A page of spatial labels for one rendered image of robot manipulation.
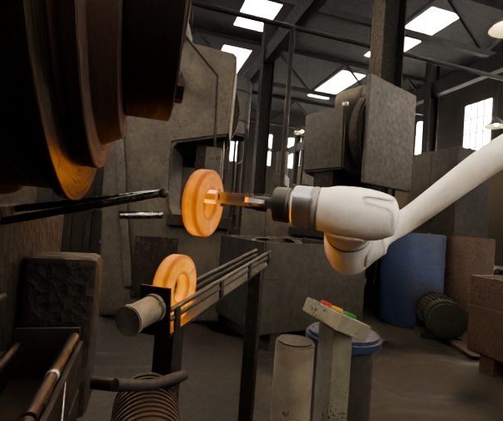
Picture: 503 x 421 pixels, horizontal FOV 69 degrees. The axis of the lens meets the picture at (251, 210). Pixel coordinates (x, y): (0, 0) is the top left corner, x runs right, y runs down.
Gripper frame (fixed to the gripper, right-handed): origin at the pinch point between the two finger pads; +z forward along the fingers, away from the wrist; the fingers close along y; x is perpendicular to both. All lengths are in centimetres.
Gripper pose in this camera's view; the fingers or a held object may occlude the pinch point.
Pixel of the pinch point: (205, 195)
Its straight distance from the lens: 84.5
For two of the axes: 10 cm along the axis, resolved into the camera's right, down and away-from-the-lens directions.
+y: 3.1, 0.5, 9.5
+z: -9.4, -1.2, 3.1
